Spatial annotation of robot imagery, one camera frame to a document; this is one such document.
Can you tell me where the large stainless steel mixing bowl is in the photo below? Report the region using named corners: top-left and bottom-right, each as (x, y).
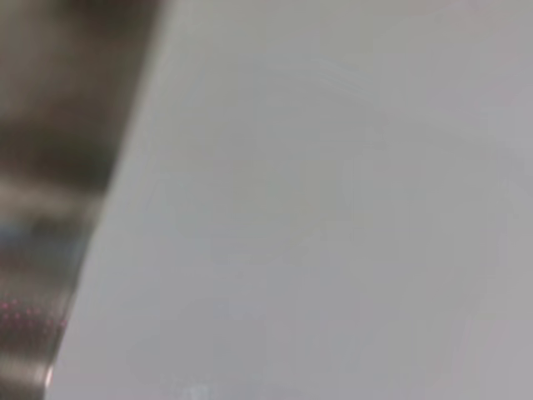
top-left (0, 0), bottom-right (168, 400)

